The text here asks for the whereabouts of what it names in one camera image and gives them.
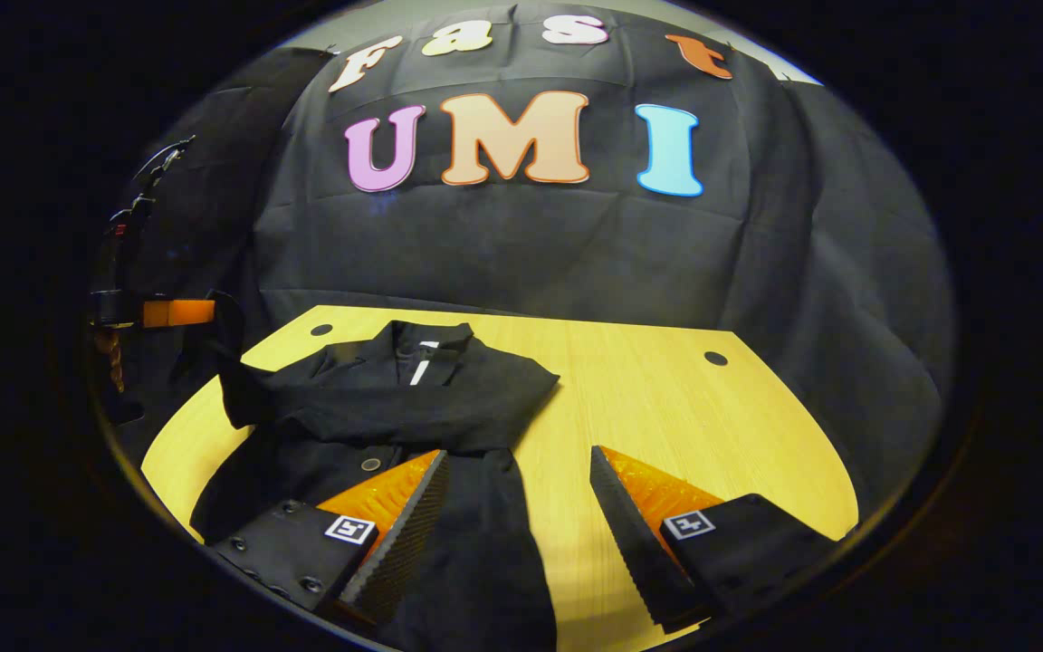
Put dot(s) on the black button jacket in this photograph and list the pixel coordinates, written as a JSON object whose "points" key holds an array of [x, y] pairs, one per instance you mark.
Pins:
{"points": [[449, 398]]}

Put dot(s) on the black backdrop cloth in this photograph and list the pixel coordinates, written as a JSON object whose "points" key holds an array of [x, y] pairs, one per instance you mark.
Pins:
{"points": [[531, 244]]}

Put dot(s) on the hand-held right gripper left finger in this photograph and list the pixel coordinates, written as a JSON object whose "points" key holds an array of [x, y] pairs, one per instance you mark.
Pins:
{"points": [[408, 534]]}

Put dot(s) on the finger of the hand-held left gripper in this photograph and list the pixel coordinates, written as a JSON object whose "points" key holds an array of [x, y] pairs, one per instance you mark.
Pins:
{"points": [[177, 312]]}

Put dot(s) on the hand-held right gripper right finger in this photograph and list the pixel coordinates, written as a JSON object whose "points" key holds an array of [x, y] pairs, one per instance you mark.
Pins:
{"points": [[639, 552]]}

